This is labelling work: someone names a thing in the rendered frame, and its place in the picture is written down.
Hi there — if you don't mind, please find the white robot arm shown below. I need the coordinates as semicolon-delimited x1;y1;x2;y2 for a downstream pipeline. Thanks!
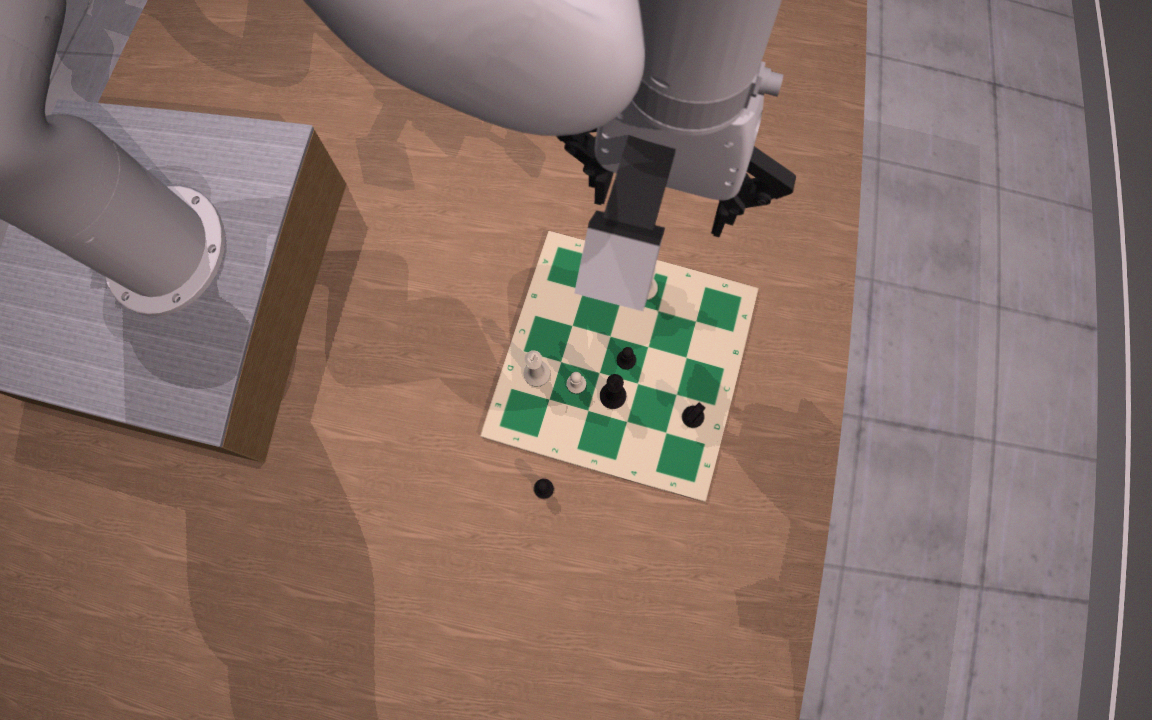
0;0;783;316

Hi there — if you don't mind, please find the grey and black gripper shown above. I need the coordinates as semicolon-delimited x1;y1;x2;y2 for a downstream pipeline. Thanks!
556;94;796;238

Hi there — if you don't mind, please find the white pawn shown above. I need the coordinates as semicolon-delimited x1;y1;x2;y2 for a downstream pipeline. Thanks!
566;372;586;394

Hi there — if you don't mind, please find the green and cream chessboard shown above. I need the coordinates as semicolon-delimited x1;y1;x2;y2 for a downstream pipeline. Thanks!
482;232;758;502

